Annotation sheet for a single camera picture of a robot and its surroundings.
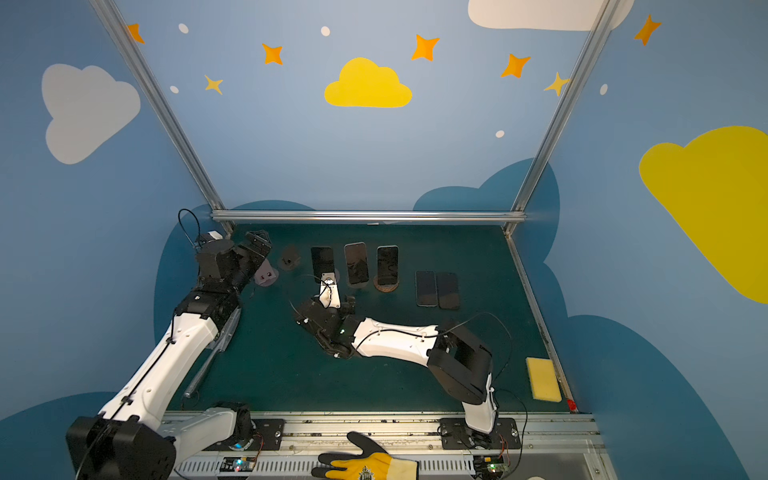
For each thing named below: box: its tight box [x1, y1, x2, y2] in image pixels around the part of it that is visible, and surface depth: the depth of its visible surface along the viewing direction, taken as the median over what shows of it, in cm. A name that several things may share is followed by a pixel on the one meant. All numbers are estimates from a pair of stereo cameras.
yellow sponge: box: [526, 357, 562, 403], surface depth 84 cm
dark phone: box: [376, 245, 399, 286], surface depth 98 cm
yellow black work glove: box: [311, 431, 419, 480], surface depth 70 cm
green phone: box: [415, 270, 438, 307], surface depth 106 cm
